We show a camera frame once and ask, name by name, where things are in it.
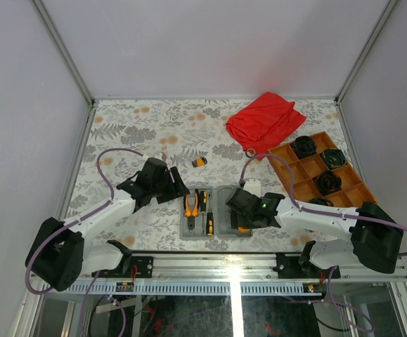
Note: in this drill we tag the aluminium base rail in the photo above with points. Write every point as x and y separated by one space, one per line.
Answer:
203 274

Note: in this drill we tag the black tape roll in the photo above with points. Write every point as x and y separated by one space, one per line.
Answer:
250 152

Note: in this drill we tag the black orange spinning top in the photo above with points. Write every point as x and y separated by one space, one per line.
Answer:
328 182

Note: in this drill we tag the orange tape measure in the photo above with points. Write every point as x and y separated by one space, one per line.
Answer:
244 230

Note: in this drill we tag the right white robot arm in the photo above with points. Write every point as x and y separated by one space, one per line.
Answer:
359 235

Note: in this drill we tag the black yellow screwdriver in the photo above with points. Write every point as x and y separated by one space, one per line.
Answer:
203 197
209 218

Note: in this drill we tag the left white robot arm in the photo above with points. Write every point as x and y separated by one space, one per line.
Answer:
62 249

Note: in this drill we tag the grey plastic tool case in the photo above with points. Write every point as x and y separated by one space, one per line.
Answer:
204 215

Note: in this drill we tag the orange handled pliers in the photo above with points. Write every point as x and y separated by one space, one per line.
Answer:
191 208

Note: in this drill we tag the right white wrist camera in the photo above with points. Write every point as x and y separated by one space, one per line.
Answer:
253 186

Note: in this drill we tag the hex key set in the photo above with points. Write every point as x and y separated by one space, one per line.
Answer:
200 161

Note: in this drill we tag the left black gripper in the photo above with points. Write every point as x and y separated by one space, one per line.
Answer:
178 189

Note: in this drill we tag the black spinning top upper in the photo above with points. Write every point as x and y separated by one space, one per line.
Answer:
304 146

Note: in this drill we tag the red folded cloth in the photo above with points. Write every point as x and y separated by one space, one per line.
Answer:
265 123

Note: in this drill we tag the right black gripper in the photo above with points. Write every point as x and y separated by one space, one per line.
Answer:
238 221

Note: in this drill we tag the green black spinning top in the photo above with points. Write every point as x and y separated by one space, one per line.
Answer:
333 158

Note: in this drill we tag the wooden compartment tray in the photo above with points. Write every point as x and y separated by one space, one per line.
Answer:
317 171

